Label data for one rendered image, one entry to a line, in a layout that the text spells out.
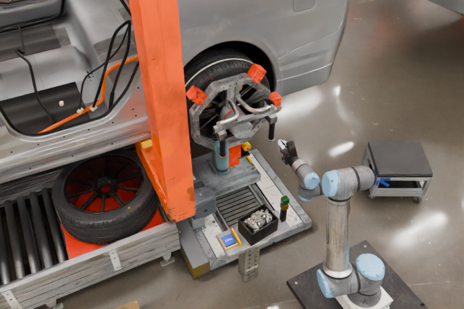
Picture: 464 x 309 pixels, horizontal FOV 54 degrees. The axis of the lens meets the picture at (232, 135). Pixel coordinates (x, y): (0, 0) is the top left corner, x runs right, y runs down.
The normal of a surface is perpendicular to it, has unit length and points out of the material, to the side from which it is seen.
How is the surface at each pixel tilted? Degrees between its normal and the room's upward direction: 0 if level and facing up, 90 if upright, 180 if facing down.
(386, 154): 0
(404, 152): 0
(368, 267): 4
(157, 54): 90
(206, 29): 90
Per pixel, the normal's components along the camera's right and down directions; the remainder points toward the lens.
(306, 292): 0.00, -0.73
